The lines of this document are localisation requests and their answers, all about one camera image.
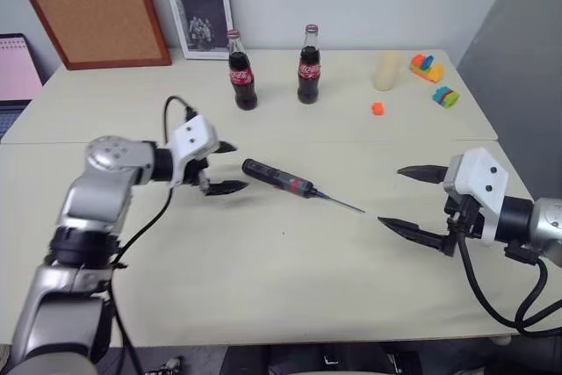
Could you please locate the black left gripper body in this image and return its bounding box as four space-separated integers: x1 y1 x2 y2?
181 155 213 195

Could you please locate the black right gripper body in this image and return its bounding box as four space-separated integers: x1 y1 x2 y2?
442 193 486 258

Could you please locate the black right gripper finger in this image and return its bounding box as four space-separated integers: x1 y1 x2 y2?
377 215 450 256
396 164 450 184

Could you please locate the black red screwdriver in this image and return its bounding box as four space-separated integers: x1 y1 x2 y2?
241 157 329 199

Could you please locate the long screwdriver bit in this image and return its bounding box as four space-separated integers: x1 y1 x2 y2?
318 191 366 214

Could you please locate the glass cola bottle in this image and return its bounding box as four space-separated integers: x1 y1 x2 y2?
297 24 323 105
226 29 259 112

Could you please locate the multicolour striped brick stack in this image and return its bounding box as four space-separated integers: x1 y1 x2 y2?
430 86 461 110

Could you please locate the multicolour brick stack yellow base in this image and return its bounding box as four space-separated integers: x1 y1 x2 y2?
409 54 445 84

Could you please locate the cream cylinder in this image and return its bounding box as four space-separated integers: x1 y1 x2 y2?
373 50 403 91

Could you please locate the graphic design book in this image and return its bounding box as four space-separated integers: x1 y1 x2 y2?
156 0 235 61

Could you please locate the brown framed cork board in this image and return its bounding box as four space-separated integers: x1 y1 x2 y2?
6 0 172 71

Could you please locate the pink desk calendar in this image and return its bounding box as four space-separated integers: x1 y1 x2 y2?
0 33 44 102

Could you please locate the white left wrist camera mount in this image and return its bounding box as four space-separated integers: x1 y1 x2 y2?
169 114 220 187

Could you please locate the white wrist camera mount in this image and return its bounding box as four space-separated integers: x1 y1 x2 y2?
443 147 509 247
169 114 220 187

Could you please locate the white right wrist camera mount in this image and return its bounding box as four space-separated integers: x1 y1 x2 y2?
443 147 509 247

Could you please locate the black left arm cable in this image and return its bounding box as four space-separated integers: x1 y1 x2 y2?
107 94 198 375

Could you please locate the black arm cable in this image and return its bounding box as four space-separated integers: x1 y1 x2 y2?
107 94 198 375
456 234 562 336

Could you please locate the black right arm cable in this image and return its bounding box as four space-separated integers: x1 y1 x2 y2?
456 234 562 336

